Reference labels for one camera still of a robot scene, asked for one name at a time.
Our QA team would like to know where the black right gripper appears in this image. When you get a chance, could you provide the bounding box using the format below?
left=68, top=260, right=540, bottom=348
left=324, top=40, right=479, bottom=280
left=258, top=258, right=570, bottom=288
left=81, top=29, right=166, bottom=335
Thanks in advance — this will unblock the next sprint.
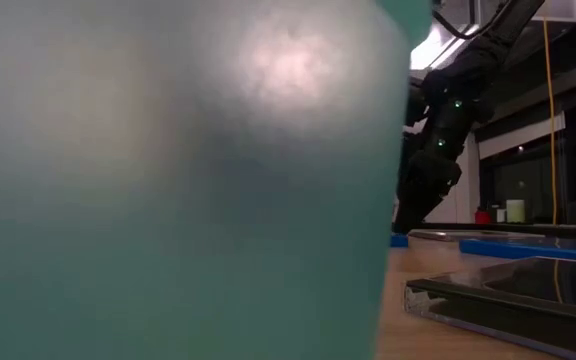
left=392, top=147, right=464, bottom=235

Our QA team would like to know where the black clear jewel case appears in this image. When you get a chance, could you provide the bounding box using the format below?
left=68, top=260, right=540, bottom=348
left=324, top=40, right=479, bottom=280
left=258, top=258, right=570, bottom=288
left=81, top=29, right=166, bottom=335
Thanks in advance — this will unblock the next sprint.
left=402, top=255, right=576, bottom=360
left=406, top=228, right=547, bottom=244

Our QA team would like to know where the ceiling light strip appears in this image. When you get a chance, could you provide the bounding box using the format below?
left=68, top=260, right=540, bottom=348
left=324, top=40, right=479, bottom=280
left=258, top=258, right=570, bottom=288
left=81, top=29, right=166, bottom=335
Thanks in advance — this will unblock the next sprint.
left=409, top=22, right=480, bottom=71

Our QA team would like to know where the green translucent plastic bin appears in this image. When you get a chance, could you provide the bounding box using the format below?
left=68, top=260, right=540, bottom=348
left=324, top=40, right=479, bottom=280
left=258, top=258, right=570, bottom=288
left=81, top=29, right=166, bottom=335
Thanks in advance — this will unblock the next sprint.
left=0, top=0, right=433, bottom=360

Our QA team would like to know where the white ceiling vent panel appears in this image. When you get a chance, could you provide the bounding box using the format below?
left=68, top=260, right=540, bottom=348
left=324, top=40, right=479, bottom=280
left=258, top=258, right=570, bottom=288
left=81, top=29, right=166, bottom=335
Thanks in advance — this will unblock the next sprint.
left=531, top=0, right=576, bottom=24

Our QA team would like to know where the yellow cable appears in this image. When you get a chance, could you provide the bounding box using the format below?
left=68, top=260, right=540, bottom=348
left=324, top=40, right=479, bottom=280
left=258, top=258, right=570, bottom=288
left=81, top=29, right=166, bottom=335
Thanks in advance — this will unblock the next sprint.
left=541, top=17, right=560, bottom=226

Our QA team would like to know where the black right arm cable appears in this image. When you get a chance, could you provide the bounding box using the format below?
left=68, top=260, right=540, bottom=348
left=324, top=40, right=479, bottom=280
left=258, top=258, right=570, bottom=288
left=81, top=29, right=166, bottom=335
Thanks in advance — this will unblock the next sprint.
left=431, top=0, right=517, bottom=41

